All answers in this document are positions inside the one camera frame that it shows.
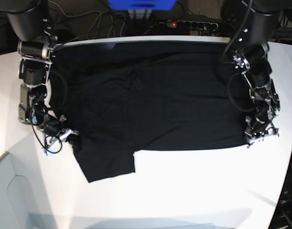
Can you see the blue box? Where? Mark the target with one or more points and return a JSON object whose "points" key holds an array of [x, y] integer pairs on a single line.
{"points": [[141, 4]]}

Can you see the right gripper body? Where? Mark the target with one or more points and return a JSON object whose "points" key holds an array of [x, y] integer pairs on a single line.
{"points": [[52, 129]]}

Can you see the grey cabinet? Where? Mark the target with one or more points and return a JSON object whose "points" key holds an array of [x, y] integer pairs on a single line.
{"points": [[18, 208]]}

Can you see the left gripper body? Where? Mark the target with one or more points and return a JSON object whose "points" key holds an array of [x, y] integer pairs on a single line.
{"points": [[259, 129]]}

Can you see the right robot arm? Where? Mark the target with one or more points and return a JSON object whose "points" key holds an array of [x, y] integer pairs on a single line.
{"points": [[32, 24]]}

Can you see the black T-shirt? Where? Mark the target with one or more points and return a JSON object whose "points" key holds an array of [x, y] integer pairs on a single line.
{"points": [[127, 97]]}

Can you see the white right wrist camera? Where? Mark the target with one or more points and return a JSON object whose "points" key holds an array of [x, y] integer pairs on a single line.
{"points": [[47, 154]]}

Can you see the black power strip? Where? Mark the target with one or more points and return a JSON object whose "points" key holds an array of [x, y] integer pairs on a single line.
{"points": [[193, 25]]}

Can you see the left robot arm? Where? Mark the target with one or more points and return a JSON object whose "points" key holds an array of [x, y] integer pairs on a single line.
{"points": [[255, 22]]}

